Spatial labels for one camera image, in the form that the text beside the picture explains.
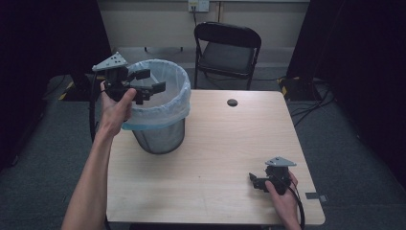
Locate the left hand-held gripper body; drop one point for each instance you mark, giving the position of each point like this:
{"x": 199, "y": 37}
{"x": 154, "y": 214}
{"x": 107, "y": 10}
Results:
{"x": 116, "y": 81}

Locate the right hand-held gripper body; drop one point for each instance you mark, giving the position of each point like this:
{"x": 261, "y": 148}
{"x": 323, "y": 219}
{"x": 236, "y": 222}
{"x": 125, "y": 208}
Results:
{"x": 279, "y": 175}

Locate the translucent blue trash bag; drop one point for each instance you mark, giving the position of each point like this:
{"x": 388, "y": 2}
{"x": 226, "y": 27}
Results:
{"x": 169, "y": 105}

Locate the metal mesh trash bin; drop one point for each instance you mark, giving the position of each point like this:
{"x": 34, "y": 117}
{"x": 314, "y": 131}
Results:
{"x": 161, "y": 140}

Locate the person's right hand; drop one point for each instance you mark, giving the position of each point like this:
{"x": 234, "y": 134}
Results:
{"x": 285, "y": 204}

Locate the person's left hand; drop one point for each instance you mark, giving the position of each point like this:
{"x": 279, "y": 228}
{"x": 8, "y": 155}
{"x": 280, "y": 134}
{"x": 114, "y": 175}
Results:
{"x": 115, "y": 115}

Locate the black stand base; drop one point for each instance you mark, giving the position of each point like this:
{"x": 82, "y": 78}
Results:
{"x": 79, "y": 84}

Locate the yellow black hazard tape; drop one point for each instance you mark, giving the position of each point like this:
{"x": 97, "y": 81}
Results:
{"x": 285, "y": 86}
{"x": 66, "y": 91}

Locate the dark curtain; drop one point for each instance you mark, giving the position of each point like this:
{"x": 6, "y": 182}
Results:
{"x": 360, "y": 73}
{"x": 38, "y": 64}

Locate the black folding chair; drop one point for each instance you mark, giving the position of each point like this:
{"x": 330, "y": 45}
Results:
{"x": 227, "y": 56}

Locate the white wall socket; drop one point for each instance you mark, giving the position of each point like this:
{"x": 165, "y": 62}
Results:
{"x": 198, "y": 5}

